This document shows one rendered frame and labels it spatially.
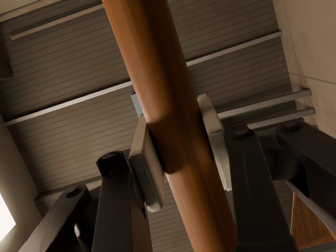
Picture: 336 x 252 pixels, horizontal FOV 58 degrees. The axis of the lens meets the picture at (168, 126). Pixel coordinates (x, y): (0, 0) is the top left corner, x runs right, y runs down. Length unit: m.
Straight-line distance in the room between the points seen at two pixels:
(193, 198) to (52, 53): 3.67
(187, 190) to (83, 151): 3.77
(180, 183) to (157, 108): 0.04
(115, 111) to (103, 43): 0.80
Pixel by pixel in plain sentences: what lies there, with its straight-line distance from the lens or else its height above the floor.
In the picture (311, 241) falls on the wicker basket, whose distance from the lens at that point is 2.26.
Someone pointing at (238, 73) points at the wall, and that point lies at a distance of 3.64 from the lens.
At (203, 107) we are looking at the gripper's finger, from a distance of 0.17.
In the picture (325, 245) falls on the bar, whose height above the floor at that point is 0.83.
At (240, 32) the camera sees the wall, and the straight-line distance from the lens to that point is 3.63.
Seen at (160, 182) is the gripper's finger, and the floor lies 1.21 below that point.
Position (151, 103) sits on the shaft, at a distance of 0.15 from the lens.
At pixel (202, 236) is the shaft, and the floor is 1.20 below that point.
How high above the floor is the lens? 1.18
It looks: 5 degrees up
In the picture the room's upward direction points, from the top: 107 degrees counter-clockwise
